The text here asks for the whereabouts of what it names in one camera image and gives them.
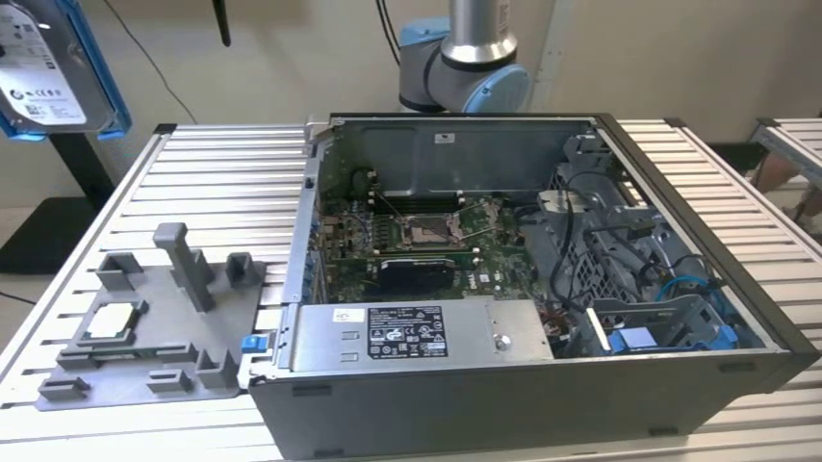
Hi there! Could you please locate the wire locking lever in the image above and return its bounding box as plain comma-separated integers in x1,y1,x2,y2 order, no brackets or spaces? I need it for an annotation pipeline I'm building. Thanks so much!
379,191,413,219

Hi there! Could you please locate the hard disk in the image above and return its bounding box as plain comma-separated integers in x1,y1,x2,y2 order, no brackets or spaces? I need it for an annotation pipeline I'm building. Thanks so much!
0,0,135,143

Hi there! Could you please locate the green motherboard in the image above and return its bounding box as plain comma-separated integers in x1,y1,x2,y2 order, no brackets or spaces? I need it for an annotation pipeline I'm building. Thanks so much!
313,190,544,305

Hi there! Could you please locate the open grey PC case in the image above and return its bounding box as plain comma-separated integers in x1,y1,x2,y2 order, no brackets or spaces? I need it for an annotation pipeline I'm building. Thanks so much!
247,112,822,461

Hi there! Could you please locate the black graphics card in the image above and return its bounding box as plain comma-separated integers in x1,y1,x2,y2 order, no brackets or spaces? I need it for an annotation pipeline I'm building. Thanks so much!
373,256,456,298

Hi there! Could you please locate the silver power supply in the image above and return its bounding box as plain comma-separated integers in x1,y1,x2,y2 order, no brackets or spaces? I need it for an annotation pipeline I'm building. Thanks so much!
287,298,558,375

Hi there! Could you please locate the metal slat side table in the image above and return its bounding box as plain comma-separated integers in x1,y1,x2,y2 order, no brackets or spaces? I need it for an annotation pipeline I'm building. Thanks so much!
747,116,822,193

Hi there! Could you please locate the grey parts rack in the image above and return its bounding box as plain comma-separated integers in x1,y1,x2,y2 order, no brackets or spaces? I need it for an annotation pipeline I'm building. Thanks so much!
35,221,285,413

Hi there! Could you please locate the black stand with base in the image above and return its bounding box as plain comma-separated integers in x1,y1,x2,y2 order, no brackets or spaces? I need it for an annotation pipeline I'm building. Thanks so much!
0,132,119,276

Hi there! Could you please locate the black wire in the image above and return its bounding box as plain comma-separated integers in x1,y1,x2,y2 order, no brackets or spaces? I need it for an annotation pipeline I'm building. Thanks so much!
548,190,583,309

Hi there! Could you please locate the silver CPU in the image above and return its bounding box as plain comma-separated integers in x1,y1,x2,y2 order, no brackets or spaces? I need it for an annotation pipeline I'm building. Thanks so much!
85,302,144,341

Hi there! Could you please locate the black antenna rod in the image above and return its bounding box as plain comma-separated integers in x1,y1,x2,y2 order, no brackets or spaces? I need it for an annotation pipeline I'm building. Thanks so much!
209,0,231,48

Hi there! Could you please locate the blue carrier in bay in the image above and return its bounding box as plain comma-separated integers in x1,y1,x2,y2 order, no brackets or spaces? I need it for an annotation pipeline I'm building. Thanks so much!
606,328,662,348

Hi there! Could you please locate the black RAM slot row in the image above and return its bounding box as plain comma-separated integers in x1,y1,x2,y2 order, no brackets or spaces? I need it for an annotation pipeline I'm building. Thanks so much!
369,190,467,216

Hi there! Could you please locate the blue wire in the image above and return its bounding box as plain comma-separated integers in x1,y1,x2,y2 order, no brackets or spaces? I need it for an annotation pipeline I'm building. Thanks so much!
654,271,731,317

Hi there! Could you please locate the metal socket cover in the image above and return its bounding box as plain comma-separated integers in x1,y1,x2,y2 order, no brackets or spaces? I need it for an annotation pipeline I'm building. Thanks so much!
448,194,503,242

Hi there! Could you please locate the grey metal disk bay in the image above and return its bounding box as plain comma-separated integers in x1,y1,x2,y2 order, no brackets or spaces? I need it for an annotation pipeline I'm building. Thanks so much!
518,161,771,360

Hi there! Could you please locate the white wall conduit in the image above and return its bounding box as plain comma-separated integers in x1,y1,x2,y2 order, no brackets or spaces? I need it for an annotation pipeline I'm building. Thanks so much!
538,0,572,119

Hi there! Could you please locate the CPU socket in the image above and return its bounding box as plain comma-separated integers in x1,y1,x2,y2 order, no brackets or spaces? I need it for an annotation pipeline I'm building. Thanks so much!
395,214,468,250

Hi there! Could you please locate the thin black hanging cable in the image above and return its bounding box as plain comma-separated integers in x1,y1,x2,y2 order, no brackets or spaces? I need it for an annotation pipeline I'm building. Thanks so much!
376,0,403,55

